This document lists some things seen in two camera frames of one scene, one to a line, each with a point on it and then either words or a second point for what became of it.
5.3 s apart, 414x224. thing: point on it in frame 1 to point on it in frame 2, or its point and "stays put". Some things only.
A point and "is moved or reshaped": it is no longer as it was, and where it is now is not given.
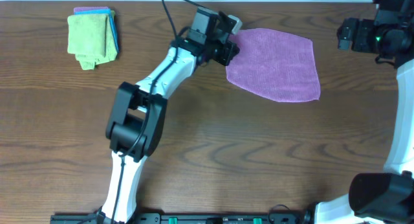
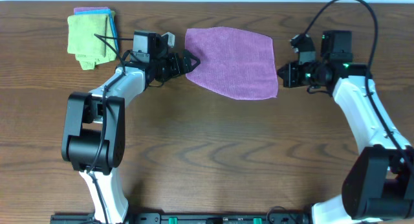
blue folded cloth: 103,11 stays put
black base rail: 187,218 stays put
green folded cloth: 90,38 stays put
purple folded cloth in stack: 89,8 stays put
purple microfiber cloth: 277,64 is moved or reshaped
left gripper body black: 220,52 to 166,67
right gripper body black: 371,38 to 304,75
